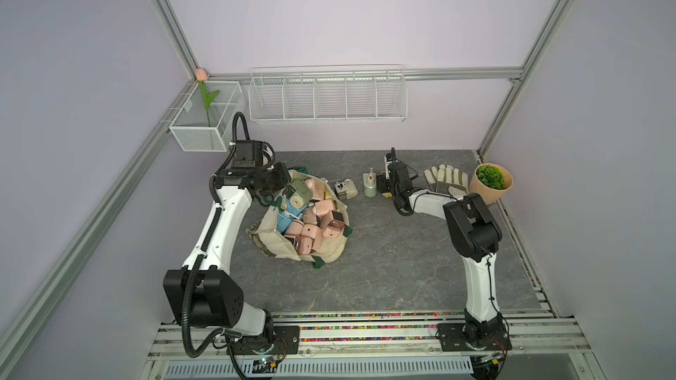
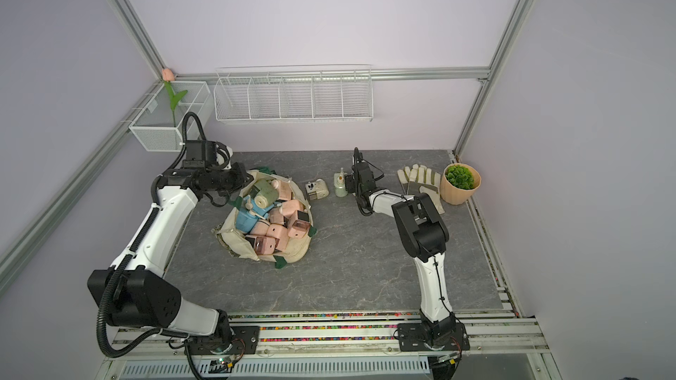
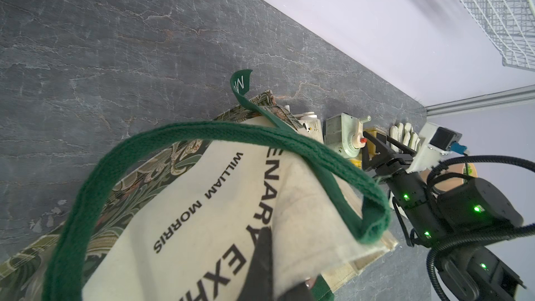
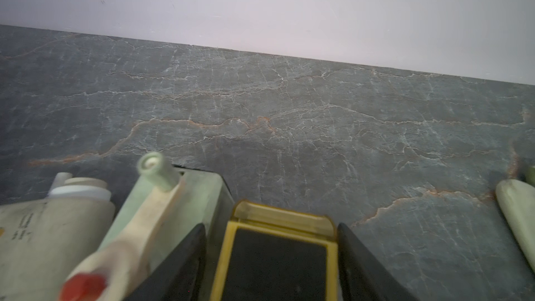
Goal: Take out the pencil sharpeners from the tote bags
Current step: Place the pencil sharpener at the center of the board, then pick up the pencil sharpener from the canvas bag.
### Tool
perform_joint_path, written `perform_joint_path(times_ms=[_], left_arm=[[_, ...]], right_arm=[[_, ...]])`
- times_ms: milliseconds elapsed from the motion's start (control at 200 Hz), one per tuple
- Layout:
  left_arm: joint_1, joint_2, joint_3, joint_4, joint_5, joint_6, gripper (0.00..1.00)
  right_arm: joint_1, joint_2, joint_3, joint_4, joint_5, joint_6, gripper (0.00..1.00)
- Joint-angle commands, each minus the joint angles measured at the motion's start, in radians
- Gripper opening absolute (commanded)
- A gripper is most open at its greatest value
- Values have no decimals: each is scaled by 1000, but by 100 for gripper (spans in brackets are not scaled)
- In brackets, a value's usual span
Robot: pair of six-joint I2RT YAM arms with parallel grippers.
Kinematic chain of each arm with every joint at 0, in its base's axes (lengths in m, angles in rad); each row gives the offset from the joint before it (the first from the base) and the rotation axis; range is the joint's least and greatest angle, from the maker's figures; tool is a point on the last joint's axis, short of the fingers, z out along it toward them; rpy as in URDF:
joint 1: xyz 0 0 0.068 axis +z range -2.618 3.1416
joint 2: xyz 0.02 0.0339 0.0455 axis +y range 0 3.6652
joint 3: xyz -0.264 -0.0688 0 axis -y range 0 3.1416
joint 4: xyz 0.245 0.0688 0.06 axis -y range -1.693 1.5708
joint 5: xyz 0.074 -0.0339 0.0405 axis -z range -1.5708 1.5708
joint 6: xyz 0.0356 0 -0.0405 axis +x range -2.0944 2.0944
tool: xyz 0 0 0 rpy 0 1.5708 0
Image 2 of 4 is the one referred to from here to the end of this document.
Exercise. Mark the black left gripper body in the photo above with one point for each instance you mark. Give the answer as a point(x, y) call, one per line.
point(229, 180)

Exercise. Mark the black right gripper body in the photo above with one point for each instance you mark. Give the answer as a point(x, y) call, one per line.
point(349, 184)

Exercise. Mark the beige pencil sharpener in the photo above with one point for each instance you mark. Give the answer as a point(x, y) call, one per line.
point(317, 190)

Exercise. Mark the cream tote bag green handles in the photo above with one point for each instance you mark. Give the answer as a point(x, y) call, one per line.
point(269, 240)

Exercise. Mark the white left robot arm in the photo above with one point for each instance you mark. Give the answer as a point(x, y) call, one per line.
point(133, 291)

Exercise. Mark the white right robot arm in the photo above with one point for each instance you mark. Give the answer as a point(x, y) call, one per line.
point(424, 236)

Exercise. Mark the olive green pencil sharpener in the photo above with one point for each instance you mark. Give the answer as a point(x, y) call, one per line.
point(264, 194)

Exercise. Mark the blue pencil sharpener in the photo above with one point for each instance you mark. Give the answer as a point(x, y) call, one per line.
point(246, 220)

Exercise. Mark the cream work gloves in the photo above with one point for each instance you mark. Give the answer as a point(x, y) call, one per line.
point(420, 179)

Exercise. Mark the potted green plant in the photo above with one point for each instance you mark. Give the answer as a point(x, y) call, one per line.
point(458, 184)

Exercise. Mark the pink artificial tulip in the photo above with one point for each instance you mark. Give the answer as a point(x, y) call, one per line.
point(175, 97)

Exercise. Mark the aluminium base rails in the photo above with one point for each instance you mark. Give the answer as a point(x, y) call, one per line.
point(341, 345)

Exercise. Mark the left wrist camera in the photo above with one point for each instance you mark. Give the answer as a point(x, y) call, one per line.
point(200, 154)

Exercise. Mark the small white wire basket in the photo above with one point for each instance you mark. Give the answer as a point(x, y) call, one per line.
point(158, 125)

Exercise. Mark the long white wire basket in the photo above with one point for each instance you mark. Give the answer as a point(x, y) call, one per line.
point(340, 92)

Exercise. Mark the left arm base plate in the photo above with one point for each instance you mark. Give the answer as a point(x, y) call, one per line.
point(239, 340)

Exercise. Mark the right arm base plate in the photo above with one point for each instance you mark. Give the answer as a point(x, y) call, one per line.
point(446, 335)

